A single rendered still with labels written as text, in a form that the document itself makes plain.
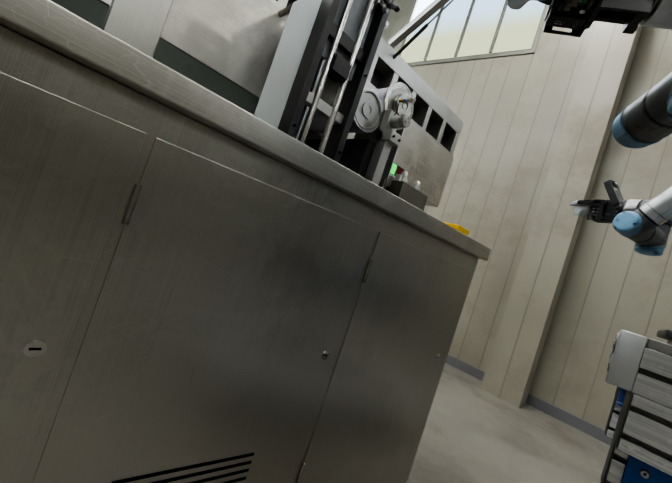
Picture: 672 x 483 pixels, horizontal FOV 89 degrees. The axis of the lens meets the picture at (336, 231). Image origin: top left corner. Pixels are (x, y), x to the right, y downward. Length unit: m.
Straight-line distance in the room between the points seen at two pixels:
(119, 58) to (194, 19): 0.74
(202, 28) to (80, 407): 0.99
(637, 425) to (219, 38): 1.31
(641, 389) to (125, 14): 1.12
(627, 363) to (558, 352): 2.77
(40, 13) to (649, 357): 0.91
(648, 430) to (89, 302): 0.82
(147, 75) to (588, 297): 3.37
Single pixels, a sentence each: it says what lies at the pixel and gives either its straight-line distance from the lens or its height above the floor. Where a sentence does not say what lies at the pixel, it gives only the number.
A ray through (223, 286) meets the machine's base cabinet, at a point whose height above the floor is 0.63.
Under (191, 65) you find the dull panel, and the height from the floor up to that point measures 1.12.
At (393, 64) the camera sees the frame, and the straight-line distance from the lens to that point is 1.73.
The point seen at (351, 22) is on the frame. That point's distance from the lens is 0.97.
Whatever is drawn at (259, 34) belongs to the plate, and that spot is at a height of 1.32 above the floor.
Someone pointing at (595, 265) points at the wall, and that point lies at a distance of 3.53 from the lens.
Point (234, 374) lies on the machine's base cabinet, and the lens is 0.68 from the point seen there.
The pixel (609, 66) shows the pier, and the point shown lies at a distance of 3.86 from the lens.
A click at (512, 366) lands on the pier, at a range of 3.28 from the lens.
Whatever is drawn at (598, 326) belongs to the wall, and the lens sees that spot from 3.49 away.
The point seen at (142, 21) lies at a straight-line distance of 0.90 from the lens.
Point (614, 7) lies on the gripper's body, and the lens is 0.66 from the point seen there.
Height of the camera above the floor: 0.76
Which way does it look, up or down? 2 degrees up
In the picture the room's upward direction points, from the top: 19 degrees clockwise
